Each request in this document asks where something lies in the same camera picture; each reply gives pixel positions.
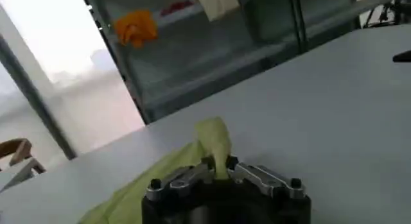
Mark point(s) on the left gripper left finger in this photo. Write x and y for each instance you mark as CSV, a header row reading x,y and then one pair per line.
x,y
186,180

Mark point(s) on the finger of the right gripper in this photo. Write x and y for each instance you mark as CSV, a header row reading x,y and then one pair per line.
x,y
403,56

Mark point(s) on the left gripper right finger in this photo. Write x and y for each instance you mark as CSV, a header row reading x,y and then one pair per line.
x,y
263,178

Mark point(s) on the light green shirt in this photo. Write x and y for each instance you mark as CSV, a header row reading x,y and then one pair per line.
x,y
212,138

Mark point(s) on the grey metal shelf rack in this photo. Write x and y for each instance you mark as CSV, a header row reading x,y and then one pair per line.
x,y
205,52

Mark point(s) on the wooden chair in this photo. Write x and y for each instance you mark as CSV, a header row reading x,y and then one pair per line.
x,y
17,149

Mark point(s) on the dark window frame post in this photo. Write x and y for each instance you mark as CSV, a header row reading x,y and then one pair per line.
x,y
35,100

